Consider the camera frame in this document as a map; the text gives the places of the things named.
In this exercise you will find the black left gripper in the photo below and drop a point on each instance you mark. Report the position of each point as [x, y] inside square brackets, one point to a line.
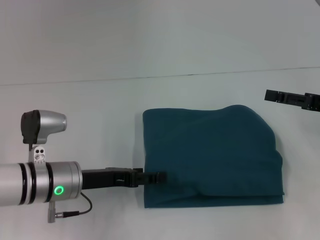
[105, 178]

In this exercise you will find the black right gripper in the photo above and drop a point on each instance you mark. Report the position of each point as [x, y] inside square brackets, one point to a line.
[312, 101]

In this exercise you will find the teal blue printed t-shirt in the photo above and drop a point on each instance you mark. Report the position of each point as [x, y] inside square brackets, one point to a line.
[212, 155]

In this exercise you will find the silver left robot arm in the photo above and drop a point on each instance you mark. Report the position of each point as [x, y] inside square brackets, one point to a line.
[37, 182]

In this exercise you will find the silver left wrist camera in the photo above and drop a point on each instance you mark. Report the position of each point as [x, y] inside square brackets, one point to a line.
[47, 123]

